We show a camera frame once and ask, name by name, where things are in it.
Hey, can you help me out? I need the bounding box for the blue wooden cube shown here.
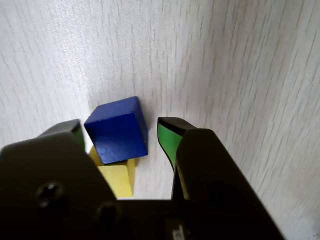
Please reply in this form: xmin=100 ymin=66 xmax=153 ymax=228
xmin=83 ymin=96 xmax=150 ymax=165

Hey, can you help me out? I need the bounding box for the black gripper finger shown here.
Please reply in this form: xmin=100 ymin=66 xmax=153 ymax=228
xmin=157 ymin=116 xmax=286 ymax=240
xmin=0 ymin=118 xmax=121 ymax=240

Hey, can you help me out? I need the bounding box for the yellow wooden cube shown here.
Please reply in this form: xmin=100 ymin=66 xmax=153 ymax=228
xmin=88 ymin=146 xmax=137 ymax=197

